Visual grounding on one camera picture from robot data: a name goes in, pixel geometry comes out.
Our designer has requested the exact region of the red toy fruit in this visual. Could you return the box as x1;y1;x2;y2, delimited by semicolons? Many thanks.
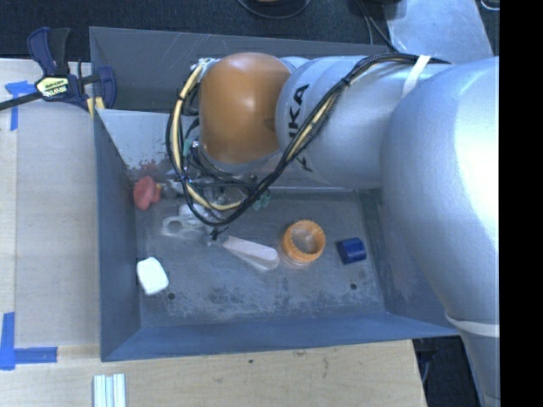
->
132;175;163;211

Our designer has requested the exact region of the white rounded block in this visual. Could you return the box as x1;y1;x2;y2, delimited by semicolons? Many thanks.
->
136;256;171;296

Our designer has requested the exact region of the cream wooden clothespin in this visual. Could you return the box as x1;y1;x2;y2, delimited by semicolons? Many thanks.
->
205;233;281;272

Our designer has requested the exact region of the grey metal bin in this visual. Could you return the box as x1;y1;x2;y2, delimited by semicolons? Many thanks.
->
87;25;462;363

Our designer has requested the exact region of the pale wood board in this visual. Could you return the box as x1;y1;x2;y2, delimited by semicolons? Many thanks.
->
14;99;103;349

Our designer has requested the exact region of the dark blue block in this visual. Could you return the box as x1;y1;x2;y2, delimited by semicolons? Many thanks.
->
336;237;367;265

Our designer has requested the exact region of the orange ribbed ring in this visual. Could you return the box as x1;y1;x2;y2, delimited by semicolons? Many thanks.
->
282;220;327;265

